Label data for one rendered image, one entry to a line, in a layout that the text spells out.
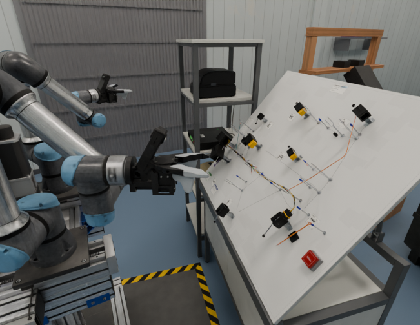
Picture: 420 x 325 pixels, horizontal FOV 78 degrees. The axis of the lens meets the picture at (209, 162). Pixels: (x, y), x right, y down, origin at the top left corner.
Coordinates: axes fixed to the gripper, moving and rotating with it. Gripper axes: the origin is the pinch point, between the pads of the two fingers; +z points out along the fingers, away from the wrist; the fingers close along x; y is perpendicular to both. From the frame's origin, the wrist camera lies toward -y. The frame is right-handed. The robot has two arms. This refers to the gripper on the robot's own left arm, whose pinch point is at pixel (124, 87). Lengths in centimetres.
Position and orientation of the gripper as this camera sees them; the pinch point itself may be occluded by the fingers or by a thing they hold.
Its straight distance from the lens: 177.2
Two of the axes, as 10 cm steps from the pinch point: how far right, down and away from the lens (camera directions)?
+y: -1.1, 8.6, 5.0
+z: 6.2, -3.4, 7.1
